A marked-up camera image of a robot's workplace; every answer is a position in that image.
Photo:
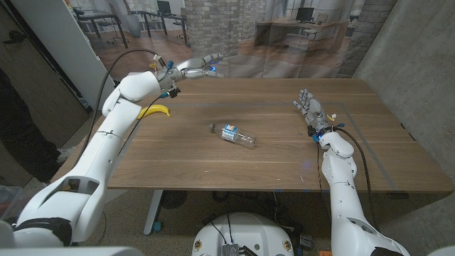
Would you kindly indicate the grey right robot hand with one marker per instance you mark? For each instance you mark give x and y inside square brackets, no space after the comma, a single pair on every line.
[314,112]

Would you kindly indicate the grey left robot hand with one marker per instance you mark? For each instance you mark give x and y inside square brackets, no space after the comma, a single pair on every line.
[185,73]

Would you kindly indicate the clear plastic water bottle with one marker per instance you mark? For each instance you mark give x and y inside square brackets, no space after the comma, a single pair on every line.
[234,135]

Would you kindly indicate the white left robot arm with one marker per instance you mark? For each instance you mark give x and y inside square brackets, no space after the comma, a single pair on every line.
[92,160]

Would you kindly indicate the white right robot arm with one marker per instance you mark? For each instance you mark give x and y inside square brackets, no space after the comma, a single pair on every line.
[343,199]

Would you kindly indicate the yellow toy banana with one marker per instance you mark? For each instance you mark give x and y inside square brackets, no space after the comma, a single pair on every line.
[154,109]

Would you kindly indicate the printed office backdrop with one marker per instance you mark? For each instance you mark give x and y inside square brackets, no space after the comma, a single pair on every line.
[249,39]

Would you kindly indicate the white panel board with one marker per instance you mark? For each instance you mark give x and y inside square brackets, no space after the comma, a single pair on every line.
[67,49]

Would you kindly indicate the black round fan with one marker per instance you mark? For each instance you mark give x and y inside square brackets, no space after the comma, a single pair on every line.
[173,199]

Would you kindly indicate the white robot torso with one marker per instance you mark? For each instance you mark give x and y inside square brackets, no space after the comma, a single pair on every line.
[245,233]

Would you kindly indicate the orange box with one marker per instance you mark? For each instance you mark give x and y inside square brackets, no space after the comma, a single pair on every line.
[325,253]

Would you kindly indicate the white table leg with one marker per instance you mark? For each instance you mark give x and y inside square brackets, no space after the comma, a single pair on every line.
[153,211]

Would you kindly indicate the white shoe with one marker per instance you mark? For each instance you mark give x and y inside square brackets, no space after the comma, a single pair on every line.
[65,154]

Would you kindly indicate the person in dark trousers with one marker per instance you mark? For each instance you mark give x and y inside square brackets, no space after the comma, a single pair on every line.
[21,135]

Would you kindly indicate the clear plastic bin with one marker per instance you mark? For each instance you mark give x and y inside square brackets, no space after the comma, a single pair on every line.
[9,202]

